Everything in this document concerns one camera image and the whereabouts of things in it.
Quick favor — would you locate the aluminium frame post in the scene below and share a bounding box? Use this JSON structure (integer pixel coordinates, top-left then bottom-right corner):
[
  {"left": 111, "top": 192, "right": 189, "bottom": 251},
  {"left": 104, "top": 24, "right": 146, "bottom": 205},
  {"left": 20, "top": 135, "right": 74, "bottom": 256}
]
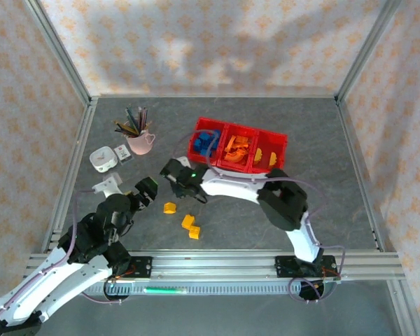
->
[
  {"left": 335, "top": 0, "right": 403, "bottom": 104},
  {"left": 22, "top": 0, "right": 94, "bottom": 106}
]

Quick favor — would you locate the white square bowl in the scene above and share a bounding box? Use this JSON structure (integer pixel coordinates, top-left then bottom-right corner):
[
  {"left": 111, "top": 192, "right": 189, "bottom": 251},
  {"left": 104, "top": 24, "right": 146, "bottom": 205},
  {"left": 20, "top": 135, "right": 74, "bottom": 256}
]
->
[{"left": 89, "top": 146, "right": 119, "bottom": 173}]

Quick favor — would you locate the aluminium side rail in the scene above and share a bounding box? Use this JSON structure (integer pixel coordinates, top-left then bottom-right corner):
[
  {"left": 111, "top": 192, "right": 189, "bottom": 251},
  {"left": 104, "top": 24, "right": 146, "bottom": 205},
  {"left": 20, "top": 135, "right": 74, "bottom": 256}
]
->
[
  {"left": 43, "top": 97, "right": 99, "bottom": 251},
  {"left": 335, "top": 99, "right": 388, "bottom": 253}
]

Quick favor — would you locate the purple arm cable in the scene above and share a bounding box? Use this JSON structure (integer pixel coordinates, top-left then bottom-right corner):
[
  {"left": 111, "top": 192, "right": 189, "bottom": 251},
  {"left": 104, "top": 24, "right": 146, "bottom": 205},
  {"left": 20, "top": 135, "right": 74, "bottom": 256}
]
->
[
  {"left": 171, "top": 129, "right": 347, "bottom": 304},
  {"left": 0, "top": 188, "right": 127, "bottom": 328}
]

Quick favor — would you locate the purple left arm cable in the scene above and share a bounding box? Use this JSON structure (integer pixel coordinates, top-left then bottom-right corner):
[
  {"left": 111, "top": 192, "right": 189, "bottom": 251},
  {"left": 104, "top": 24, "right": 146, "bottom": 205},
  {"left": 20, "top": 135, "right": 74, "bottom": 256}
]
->
[{"left": 0, "top": 188, "right": 127, "bottom": 328}]

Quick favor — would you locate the pink ceramic mug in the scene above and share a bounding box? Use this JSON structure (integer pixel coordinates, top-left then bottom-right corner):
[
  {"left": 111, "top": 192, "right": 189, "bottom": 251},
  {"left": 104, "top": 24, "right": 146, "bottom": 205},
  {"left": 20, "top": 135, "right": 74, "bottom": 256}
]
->
[{"left": 125, "top": 120, "right": 157, "bottom": 155}]

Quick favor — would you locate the grey slotted cable duct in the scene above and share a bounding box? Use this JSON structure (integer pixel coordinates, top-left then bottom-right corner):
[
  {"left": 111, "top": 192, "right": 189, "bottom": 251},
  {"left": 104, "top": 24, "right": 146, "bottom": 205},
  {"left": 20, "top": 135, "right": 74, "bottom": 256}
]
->
[{"left": 83, "top": 281, "right": 341, "bottom": 297}]

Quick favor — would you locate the yellow pencil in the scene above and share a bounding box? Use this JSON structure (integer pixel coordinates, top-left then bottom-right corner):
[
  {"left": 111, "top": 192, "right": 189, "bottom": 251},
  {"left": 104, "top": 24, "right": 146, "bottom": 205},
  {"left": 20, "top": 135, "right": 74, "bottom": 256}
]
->
[{"left": 111, "top": 120, "right": 136, "bottom": 136}]

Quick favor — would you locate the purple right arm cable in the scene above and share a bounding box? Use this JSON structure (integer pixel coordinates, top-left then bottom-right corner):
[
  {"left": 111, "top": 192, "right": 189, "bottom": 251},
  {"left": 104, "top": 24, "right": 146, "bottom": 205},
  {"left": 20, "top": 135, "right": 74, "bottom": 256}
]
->
[{"left": 171, "top": 129, "right": 347, "bottom": 304}]

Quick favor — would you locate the dark green pencil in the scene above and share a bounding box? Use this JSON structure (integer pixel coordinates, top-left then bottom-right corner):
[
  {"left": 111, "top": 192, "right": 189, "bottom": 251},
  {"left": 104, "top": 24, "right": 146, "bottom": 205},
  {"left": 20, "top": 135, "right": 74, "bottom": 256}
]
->
[{"left": 125, "top": 104, "right": 137, "bottom": 134}]

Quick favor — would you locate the small clear card packet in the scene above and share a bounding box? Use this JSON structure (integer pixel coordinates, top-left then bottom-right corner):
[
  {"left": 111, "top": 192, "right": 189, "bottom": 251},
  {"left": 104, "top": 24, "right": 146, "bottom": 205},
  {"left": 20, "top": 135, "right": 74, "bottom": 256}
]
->
[{"left": 113, "top": 143, "right": 136, "bottom": 166}]

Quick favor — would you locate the red three-compartment plastic bin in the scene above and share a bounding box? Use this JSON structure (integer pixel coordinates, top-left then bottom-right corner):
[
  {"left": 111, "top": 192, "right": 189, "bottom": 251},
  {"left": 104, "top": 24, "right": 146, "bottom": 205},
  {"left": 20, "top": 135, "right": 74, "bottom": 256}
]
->
[{"left": 186, "top": 116, "right": 289, "bottom": 174}]

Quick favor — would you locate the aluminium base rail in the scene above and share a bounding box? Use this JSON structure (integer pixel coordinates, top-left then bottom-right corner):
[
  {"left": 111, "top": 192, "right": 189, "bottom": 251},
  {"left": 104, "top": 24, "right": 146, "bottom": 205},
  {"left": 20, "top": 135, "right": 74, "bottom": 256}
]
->
[{"left": 22, "top": 249, "right": 407, "bottom": 283}]

